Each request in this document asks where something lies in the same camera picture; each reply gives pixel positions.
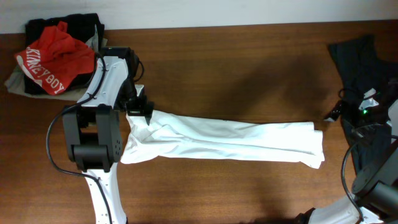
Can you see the black folded garment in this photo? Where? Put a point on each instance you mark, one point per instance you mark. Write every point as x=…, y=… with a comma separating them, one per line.
x=83, y=27

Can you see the dark teal garment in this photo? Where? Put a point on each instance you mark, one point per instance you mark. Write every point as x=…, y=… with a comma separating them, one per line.
x=360, y=70

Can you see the grey-green folded garment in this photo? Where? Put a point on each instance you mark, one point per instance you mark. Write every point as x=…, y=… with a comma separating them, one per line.
x=18, y=84

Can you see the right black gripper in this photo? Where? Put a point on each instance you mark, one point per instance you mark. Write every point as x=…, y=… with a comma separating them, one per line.
x=352, y=108

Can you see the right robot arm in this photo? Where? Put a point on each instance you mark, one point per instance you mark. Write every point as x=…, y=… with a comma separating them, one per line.
x=369, y=168

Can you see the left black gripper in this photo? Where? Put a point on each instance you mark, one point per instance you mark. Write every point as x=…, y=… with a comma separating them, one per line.
x=140, y=109

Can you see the white t-shirt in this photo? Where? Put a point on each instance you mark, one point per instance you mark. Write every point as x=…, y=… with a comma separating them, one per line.
x=173, y=136

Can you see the red printed t-shirt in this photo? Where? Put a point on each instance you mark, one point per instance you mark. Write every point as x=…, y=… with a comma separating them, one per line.
x=59, y=53

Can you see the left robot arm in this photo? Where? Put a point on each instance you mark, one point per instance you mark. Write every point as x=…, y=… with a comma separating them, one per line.
x=92, y=132

